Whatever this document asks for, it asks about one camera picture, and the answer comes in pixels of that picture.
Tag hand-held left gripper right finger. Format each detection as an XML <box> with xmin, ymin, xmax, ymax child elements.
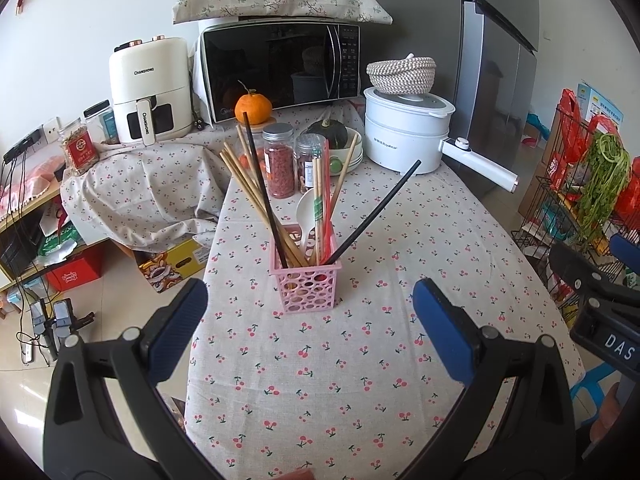
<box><xmin>400</xmin><ymin>278</ymin><xmax>581</xmax><ymax>480</ymax></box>

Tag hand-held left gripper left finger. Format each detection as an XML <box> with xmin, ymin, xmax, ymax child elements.
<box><xmin>42</xmin><ymin>277</ymin><xmax>208</xmax><ymax>480</ymax></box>

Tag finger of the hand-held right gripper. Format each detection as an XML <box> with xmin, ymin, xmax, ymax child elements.
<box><xmin>548</xmin><ymin>242</ymin><xmax>640</xmax><ymax>311</ymax></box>
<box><xmin>609</xmin><ymin>232</ymin><xmax>640</xmax><ymax>281</ymax></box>

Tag pink perforated utensil holder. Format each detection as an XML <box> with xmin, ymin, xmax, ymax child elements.
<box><xmin>269</xmin><ymin>252</ymin><xmax>342</xmax><ymax>314</ymax></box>

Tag red translucent chopstick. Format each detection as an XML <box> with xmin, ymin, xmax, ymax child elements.
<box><xmin>322</xmin><ymin>140</ymin><xmax>335</xmax><ymax>263</ymax></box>

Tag white plastic spoon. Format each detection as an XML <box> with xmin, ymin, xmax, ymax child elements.
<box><xmin>296</xmin><ymin>191</ymin><xmax>321</xmax><ymax>253</ymax></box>

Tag packaged chopsticks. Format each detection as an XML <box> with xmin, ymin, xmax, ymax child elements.
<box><xmin>320</xmin><ymin>139</ymin><xmax>332</xmax><ymax>263</ymax></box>

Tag person's right hand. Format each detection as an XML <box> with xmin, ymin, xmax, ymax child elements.
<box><xmin>592</xmin><ymin>381</ymin><xmax>633</xmax><ymax>436</ymax></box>

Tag blue plastic stool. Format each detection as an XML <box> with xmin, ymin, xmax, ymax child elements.
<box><xmin>570</xmin><ymin>360</ymin><xmax>621</xmax><ymax>401</ymax></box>

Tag red plastic bag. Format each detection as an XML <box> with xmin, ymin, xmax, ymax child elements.
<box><xmin>612</xmin><ymin>157</ymin><xmax>640</xmax><ymax>226</ymax></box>
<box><xmin>545</xmin><ymin>89</ymin><xmax>583</xmax><ymax>191</ymax></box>
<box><xmin>582</xmin><ymin>115</ymin><xmax>621</xmax><ymax>146</ymax></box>

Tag yellow lion print carton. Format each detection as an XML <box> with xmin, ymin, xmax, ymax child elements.
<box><xmin>137</xmin><ymin>238</ymin><xmax>211</xmax><ymax>293</ymax></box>

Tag bunch of leafy greens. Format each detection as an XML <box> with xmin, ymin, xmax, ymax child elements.
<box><xmin>575</xmin><ymin>132</ymin><xmax>632</xmax><ymax>241</ymax></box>

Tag cherry print tablecloth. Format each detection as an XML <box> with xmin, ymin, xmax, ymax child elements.
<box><xmin>184</xmin><ymin>100</ymin><xmax>586</xmax><ymax>480</ymax></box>

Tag grey handheld device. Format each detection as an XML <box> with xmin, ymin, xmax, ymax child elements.
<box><xmin>27</xmin><ymin>300</ymin><xmax>51</xmax><ymax>356</ymax></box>
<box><xmin>52</xmin><ymin>300</ymin><xmax>96</xmax><ymax>356</ymax></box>

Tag red cardboard box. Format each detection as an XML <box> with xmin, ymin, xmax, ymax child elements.
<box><xmin>47</xmin><ymin>250</ymin><xmax>106</xmax><ymax>293</ymax></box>

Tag teal plastic bag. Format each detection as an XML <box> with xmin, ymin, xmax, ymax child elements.
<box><xmin>525</xmin><ymin>112</ymin><xmax>551</xmax><ymax>141</ymax></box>

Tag green packet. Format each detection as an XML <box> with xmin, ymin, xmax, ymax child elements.
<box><xmin>37</xmin><ymin>225</ymin><xmax>81</xmax><ymax>261</ymax></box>

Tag cherry print draped cloth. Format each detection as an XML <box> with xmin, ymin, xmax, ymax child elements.
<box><xmin>60</xmin><ymin>125</ymin><xmax>236</xmax><ymax>251</ymax></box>

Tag blue and yellow box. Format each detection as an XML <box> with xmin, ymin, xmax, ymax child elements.
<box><xmin>576</xmin><ymin>82</ymin><xmax>624</xmax><ymax>126</ymax></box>

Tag wooden side shelf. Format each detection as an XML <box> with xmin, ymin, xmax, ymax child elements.
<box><xmin>0</xmin><ymin>195</ymin><xmax>66</xmax><ymax>291</ymax></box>

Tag goji berry jar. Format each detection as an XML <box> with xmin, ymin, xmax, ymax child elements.
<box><xmin>261</xmin><ymin>122</ymin><xmax>297</xmax><ymax>199</ymax></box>

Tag white bowl stack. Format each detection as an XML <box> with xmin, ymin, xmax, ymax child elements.
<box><xmin>325</xmin><ymin>127</ymin><xmax>364</xmax><ymax>173</ymax></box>

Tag red label snack jar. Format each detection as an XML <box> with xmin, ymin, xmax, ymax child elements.
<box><xmin>57</xmin><ymin>117</ymin><xmax>100</xmax><ymax>176</ymax></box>

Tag pink lace cloth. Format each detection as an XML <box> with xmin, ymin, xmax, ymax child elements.
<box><xmin>0</xmin><ymin>157</ymin><xmax>66</xmax><ymax>211</ymax></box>

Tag white electric cooking pot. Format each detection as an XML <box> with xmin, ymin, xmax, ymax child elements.
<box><xmin>363</xmin><ymin>86</ymin><xmax>519</xmax><ymax>193</ymax></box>

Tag labelled dried fruit jar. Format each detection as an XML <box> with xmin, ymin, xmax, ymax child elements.
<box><xmin>294</xmin><ymin>133</ymin><xmax>328</xmax><ymax>194</ymax></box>

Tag clear container with teal contents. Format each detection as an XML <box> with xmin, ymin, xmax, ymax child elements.
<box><xmin>84</xmin><ymin>101</ymin><xmax>119</xmax><ymax>145</ymax></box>

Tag glass jar with bamboo lid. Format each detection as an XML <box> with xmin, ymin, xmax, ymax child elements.
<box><xmin>235</xmin><ymin>117</ymin><xmax>278</xmax><ymax>171</ymax></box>

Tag dark green squash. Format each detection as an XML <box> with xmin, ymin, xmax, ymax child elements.
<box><xmin>306</xmin><ymin>119</ymin><xmax>349</xmax><ymax>151</ymax></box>

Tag mandarin orange with stem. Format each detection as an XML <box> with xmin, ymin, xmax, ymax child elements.
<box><xmin>235</xmin><ymin>80</ymin><xmax>273</xmax><ymax>126</ymax></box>

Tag black power strip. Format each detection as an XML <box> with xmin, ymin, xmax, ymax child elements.
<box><xmin>2</xmin><ymin>130</ymin><xmax>43</xmax><ymax>161</ymax></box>

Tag white air fryer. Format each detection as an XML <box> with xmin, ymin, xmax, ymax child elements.
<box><xmin>109</xmin><ymin>35</ymin><xmax>193</xmax><ymax>147</ymax></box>

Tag grey refrigerator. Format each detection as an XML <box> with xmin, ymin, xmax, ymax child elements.
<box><xmin>345</xmin><ymin>0</ymin><xmax>551</xmax><ymax>231</ymax></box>

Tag black microwave oven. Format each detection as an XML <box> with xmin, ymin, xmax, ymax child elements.
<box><xmin>199</xmin><ymin>19</ymin><xmax>362</xmax><ymax>126</ymax></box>

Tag black wire rack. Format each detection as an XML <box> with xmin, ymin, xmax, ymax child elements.
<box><xmin>510</xmin><ymin>107</ymin><xmax>640</xmax><ymax>331</ymax></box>

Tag woven rope basket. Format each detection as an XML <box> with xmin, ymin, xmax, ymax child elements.
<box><xmin>366</xmin><ymin>54</ymin><xmax>437</xmax><ymax>96</ymax></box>

